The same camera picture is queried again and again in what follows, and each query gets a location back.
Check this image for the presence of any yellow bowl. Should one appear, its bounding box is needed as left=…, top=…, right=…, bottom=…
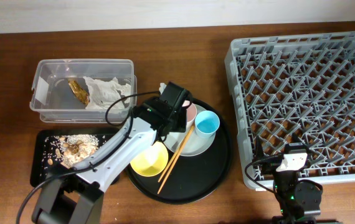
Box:
left=130, top=141, right=169, bottom=177

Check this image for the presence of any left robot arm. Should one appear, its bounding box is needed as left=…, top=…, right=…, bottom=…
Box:
left=30, top=82, right=192, bottom=223

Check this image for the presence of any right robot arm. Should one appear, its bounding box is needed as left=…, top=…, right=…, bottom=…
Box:
left=272, top=142, right=323, bottom=224

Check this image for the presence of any clear plastic bin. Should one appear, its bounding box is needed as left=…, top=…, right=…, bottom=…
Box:
left=29, top=58, right=137, bottom=123

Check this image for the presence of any gold snack wrapper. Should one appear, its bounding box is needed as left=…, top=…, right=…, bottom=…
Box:
left=68, top=78, right=90, bottom=105

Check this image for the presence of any pink cup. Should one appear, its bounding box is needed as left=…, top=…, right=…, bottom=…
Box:
left=182, top=100, right=197, bottom=129

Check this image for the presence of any white napkin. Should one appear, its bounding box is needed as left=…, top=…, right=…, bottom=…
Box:
left=84, top=77, right=131, bottom=110

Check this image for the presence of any food scraps pile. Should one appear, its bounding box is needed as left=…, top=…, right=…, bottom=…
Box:
left=39, top=134, right=105, bottom=169

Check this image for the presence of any wooden chopstick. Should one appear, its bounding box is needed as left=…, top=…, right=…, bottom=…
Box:
left=158, top=124, right=194, bottom=182
left=156, top=130, right=194, bottom=195

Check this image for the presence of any black rectangular tray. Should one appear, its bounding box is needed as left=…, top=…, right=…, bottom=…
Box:
left=30, top=128, right=118, bottom=187

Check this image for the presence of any grey dishwasher rack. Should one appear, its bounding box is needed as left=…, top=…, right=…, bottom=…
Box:
left=224, top=31, right=355, bottom=191

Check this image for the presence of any round black tray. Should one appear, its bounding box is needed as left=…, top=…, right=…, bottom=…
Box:
left=124, top=96, right=233, bottom=205

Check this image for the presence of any blue cup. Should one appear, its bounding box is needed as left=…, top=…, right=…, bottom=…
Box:
left=194, top=110, right=220, bottom=139

